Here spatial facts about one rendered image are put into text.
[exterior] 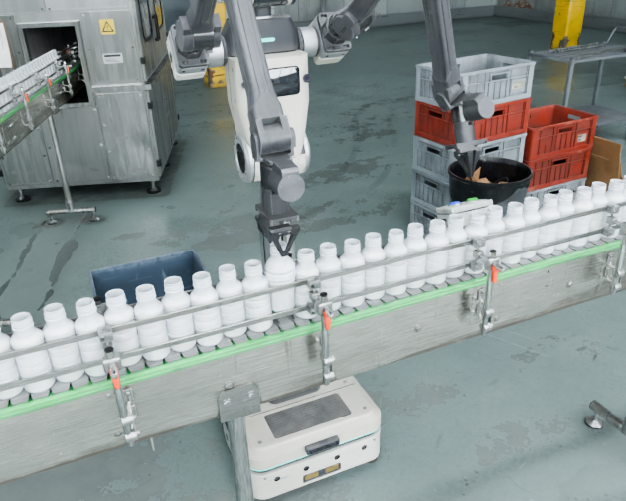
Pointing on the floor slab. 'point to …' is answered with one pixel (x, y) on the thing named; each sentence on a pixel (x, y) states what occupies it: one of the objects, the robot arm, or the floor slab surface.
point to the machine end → (93, 91)
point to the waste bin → (497, 167)
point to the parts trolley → (596, 78)
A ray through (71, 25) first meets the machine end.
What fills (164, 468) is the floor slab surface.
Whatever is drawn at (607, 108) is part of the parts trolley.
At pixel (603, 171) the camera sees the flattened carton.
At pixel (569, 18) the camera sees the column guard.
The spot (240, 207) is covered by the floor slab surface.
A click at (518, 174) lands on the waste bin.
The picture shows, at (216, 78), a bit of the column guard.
